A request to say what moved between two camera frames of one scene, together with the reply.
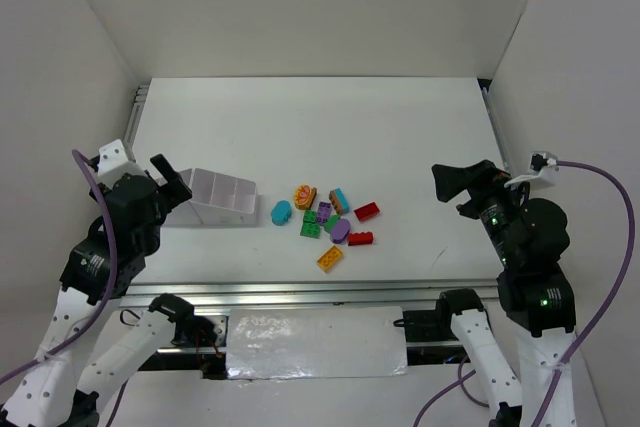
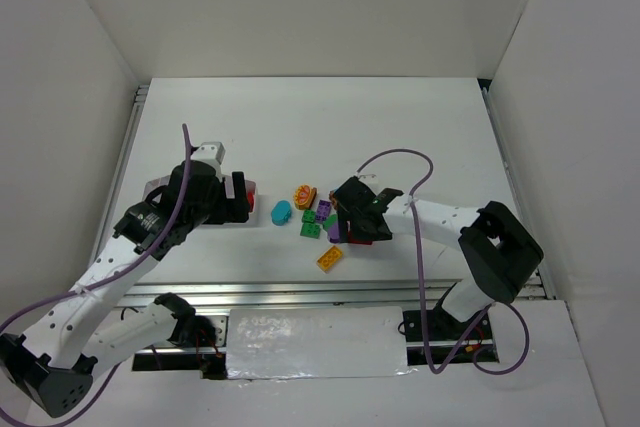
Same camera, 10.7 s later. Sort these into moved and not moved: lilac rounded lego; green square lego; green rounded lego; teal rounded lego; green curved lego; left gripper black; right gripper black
Moved: left gripper black; right gripper black
Not moved: green square lego; green rounded lego; lilac rounded lego; teal rounded lego; green curved lego
